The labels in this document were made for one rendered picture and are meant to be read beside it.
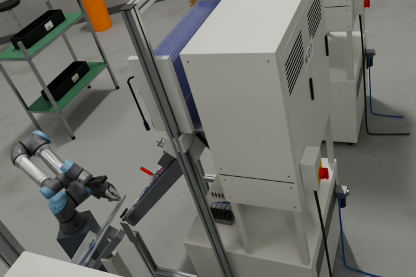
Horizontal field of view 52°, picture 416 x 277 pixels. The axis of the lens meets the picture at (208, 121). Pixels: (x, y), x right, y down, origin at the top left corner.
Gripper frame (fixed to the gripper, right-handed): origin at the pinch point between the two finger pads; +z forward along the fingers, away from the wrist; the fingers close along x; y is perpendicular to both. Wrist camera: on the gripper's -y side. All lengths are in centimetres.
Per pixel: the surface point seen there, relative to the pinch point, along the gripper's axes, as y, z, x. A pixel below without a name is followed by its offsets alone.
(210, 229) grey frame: -48, 40, 14
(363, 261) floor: -27, 139, -39
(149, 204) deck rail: -29.8, 13.1, 10.0
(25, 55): 97, -134, -116
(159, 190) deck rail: -45.7, 11.9, 10.0
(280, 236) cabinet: -49, 73, -4
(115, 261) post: -20.0, 14.0, 37.7
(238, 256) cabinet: -35, 62, 10
